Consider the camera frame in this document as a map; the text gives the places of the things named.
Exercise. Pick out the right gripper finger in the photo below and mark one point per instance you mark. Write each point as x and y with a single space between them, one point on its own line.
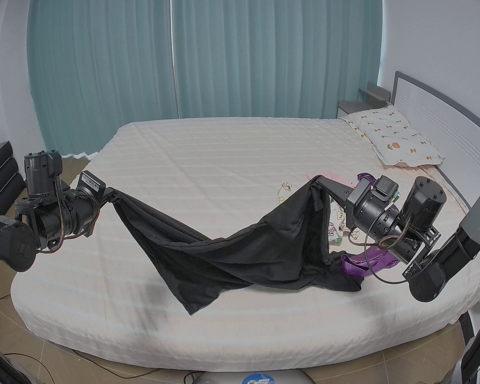
337 189

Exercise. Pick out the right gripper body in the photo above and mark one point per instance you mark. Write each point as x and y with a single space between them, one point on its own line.
365 213

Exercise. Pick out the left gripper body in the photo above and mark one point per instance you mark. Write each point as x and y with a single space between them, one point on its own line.
75 215

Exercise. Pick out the black T-shirt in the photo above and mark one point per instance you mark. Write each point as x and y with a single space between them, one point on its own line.
243 258

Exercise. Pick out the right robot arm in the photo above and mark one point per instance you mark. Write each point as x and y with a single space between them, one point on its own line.
423 202

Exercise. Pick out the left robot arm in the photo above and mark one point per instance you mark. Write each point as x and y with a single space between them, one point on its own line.
41 176

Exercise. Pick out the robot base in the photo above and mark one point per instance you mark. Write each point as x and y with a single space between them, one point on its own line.
258 377

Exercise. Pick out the bed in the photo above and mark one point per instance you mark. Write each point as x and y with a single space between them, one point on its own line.
225 157

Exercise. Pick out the pink garment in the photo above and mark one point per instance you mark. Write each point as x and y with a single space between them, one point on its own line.
330 176

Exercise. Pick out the white printed pyjama top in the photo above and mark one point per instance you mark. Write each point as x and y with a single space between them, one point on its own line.
337 225

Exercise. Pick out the purple garment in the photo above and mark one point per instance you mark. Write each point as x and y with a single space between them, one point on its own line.
360 264

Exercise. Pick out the black chest of drawers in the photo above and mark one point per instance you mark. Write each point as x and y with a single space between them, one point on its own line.
9 176

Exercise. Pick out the white printed pillow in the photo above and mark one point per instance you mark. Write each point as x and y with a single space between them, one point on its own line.
393 135

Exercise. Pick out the grey bedside table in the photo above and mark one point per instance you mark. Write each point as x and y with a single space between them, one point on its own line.
360 105

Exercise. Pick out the blue-green curtain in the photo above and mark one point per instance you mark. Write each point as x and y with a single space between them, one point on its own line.
277 60
101 75

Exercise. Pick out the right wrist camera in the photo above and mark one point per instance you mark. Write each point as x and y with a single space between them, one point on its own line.
386 186

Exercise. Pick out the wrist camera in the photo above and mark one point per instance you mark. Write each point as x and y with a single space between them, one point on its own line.
92 184
386 186

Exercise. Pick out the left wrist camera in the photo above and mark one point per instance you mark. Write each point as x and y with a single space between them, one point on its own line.
92 184

